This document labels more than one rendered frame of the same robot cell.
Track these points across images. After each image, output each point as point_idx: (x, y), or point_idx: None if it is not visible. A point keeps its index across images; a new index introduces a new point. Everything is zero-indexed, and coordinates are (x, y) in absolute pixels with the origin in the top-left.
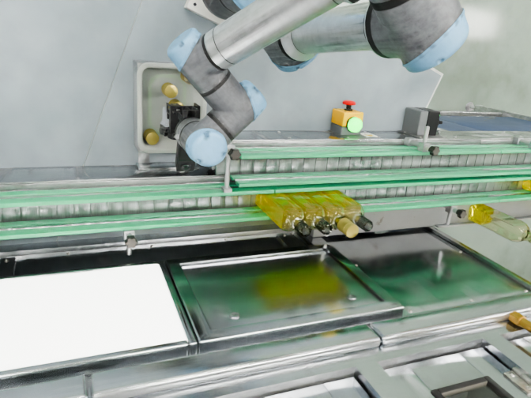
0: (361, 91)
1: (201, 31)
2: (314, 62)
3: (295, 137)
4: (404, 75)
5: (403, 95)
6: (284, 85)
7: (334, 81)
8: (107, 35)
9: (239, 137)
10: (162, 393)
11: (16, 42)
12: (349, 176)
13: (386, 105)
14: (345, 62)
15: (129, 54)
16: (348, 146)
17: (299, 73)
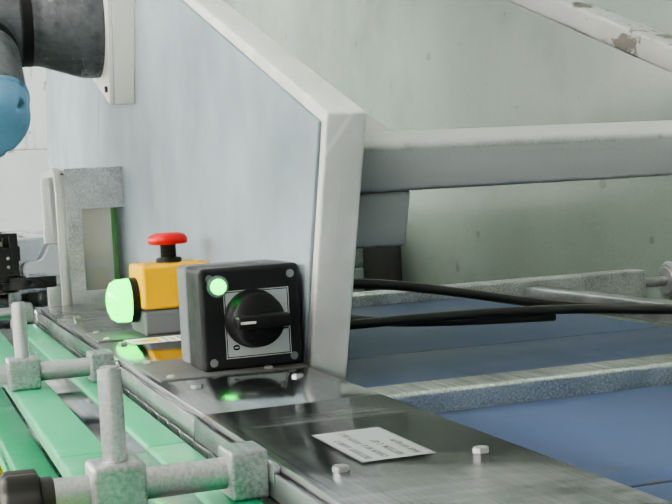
0: (220, 208)
1: (118, 105)
2: (176, 136)
3: (91, 319)
4: (261, 140)
5: (268, 213)
6: (163, 200)
7: (194, 182)
8: (93, 135)
9: (65, 309)
10: None
11: (76, 160)
12: (19, 428)
13: (251, 252)
14: (198, 125)
15: (100, 162)
16: (69, 353)
17: (168, 166)
